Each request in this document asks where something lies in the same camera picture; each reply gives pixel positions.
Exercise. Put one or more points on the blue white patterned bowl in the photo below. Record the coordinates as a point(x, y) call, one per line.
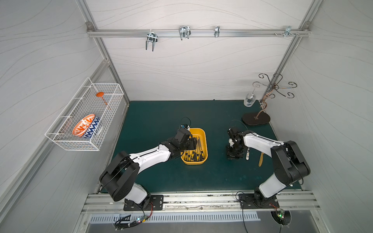
point(92, 128)

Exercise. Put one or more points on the orange small spoon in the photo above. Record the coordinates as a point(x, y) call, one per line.
point(101, 95)

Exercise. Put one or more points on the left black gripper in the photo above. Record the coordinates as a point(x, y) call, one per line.
point(192, 142)

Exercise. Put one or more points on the right metal bracket hook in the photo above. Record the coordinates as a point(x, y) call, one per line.
point(287, 33)

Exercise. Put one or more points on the clear glass cup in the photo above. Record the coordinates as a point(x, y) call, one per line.
point(249, 99)

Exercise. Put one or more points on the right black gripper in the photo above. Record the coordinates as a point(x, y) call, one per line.
point(233, 148)

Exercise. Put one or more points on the orange white patterned bowl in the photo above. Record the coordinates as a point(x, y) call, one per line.
point(82, 126)

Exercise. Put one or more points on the aluminium top rail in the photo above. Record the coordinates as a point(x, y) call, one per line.
point(202, 33)

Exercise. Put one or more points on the metal spoon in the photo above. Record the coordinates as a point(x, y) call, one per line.
point(247, 154)

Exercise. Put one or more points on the metal hook tree stand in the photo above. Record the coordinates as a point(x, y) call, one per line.
point(261, 117)

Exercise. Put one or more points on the green table mat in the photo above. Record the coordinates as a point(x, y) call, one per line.
point(147, 123)

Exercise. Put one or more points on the metal clamp hook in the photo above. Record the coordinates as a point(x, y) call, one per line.
point(184, 32)

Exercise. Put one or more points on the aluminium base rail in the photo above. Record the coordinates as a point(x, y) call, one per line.
point(202, 202)

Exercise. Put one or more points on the round black floor port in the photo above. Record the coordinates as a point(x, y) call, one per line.
point(281, 217)

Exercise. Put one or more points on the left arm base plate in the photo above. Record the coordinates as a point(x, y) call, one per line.
point(151, 202)

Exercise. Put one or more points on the white vented cable duct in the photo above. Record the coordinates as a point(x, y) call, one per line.
point(219, 217)

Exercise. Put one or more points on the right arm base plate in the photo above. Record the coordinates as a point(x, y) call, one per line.
point(257, 201)

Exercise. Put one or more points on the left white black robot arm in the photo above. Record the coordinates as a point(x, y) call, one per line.
point(119, 177)

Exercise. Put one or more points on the file tools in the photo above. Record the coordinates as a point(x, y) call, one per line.
point(195, 157)

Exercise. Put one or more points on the double metal hook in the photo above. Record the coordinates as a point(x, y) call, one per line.
point(152, 38)

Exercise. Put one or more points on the white wire basket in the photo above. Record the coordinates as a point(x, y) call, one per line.
point(85, 102)

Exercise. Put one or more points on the yellow plastic storage box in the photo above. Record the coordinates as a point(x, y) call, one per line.
point(201, 133)

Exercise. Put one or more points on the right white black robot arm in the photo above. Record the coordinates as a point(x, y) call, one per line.
point(289, 164)

